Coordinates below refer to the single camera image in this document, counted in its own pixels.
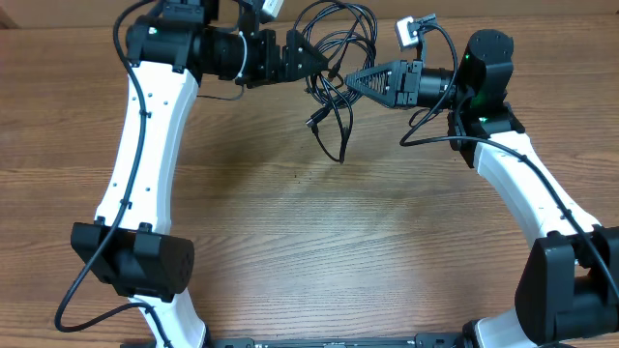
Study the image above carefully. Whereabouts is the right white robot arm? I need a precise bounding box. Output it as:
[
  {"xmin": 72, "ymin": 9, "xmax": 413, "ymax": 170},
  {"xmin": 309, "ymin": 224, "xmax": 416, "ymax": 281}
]
[{"xmin": 345, "ymin": 29, "xmax": 618, "ymax": 347}]

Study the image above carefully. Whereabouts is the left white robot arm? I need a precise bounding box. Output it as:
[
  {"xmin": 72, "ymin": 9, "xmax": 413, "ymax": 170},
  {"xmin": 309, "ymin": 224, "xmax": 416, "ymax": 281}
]
[{"xmin": 71, "ymin": 0, "xmax": 328, "ymax": 347}]

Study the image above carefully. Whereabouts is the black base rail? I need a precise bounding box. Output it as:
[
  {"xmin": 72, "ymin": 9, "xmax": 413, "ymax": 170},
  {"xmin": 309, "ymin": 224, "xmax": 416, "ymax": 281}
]
[{"xmin": 120, "ymin": 328, "xmax": 485, "ymax": 348}]

